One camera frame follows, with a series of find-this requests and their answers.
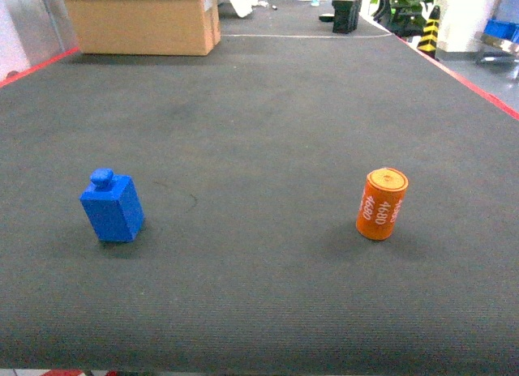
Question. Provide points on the blue bin on far shelf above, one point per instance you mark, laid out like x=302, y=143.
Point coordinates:
x=502, y=29

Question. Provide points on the dark grey conveyor belt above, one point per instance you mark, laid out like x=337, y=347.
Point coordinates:
x=250, y=164

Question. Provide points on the white foam piece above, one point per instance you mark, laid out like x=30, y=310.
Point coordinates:
x=239, y=1

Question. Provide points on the black stacked crates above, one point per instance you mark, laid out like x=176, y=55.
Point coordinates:
x=346, y=14

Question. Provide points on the large cardboard box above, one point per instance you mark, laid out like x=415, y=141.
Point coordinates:
x=145, y=27

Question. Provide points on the yellow black striped bollard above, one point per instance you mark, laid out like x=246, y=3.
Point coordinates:
x=428, y=41

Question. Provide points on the green potted plant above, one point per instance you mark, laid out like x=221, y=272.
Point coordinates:
x=402, y=17

